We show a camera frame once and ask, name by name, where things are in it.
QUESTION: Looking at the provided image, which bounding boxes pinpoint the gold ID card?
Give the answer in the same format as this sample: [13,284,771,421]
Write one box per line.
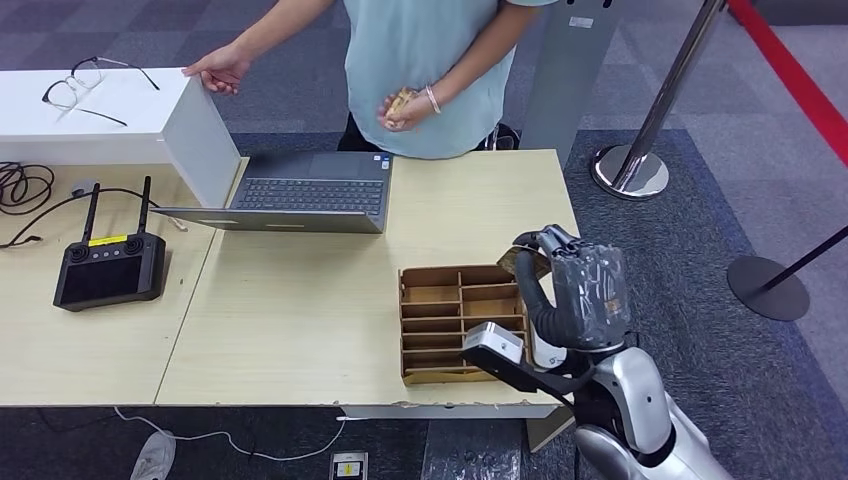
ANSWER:
[496,245,552,280]

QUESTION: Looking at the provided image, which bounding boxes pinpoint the black remote controller with antennas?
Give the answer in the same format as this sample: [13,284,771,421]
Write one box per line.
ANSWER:
[52,175,167,313]

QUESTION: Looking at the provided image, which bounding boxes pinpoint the person's right hand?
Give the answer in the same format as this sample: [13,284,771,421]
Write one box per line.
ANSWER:
[182,42,254,95]

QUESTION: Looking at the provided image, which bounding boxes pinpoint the grey laptop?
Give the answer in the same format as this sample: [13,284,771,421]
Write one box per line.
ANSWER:
[150,150,394,234]

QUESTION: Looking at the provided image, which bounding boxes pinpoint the cardboard card organizer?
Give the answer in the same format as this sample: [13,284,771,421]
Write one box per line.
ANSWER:
[397,264,531,387]

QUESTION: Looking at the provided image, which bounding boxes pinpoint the grey kiosk panel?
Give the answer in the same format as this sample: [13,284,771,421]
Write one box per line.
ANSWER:
[518,0,627,170]

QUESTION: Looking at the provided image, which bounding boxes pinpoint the white floor cable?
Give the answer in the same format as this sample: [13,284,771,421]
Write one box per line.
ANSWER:
[112,407,348,463]

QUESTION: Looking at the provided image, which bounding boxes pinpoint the white riser box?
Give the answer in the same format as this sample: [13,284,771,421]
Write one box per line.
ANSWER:
[0,66,242,210]

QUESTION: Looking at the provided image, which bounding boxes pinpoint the grey floor socket box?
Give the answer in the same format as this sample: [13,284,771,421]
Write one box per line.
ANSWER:
[329,450,370,480]

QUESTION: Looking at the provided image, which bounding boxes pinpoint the stack of gold cards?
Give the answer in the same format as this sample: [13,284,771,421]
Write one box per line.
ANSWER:
[384,87,419,130]

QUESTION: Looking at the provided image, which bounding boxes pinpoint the thin black cable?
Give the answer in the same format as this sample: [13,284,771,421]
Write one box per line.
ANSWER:
[0,187,189,251]

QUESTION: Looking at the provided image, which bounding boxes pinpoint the person's left hand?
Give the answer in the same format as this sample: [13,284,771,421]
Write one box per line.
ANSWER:
[377,89,439,132]

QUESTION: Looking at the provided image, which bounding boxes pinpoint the red barrier belt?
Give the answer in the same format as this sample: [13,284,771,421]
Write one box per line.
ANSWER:
[727,0,848,167]

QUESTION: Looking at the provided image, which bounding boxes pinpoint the wooden table leg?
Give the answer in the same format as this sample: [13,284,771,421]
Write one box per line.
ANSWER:
[526,405,576,454]

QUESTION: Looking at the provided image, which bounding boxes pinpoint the white shoe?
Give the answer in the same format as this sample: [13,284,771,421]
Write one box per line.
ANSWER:
[129,430,178,480]

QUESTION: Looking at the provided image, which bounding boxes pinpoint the person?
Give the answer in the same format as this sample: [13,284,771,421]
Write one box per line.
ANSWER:
[182,0,558,160]

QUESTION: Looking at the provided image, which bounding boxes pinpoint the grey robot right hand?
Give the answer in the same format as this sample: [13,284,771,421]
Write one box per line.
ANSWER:
[513,225,632,352]

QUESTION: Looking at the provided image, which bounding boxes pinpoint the coiled black cable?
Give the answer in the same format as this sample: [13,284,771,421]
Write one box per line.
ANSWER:
[0,162,56,217]

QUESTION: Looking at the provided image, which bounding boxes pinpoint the black-rimmed glasses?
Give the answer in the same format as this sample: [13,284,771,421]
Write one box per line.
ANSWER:
[40,56,161,128]

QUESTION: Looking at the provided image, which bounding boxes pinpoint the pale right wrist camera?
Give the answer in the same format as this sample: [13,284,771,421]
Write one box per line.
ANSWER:
[461,321,526,367]

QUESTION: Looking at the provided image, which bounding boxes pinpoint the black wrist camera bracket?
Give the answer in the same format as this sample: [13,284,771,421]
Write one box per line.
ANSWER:
[461,347,598,399]

